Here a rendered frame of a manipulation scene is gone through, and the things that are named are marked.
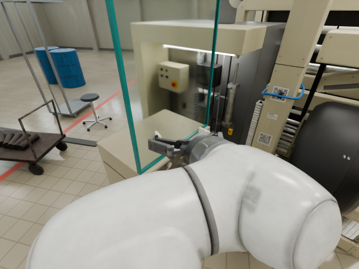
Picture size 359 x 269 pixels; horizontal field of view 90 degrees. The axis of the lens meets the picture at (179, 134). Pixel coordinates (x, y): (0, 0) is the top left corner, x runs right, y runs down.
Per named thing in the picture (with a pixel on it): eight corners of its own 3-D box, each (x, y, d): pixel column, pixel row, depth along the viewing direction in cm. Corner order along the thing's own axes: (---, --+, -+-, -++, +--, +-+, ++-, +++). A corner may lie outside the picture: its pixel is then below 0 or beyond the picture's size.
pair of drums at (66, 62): (76, 89, 520) (63, 52, 464) (36, 85, 548) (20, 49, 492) (94, 80, 586) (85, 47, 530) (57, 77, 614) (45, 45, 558)
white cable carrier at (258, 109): (240, 162, 133) (256, 102, 106) (243, 158, 136) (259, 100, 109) (246, 165, 130) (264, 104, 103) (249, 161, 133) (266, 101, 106)
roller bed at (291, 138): (263, 145, 157) (272, 115, 140) (268, 137, 167) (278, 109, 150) (287, 155, 147) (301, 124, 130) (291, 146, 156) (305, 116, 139)
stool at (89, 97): (93, 116, 386) (85, 89, 353) (116, 120, 373) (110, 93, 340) (75, 129, 344) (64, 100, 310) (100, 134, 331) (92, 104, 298)
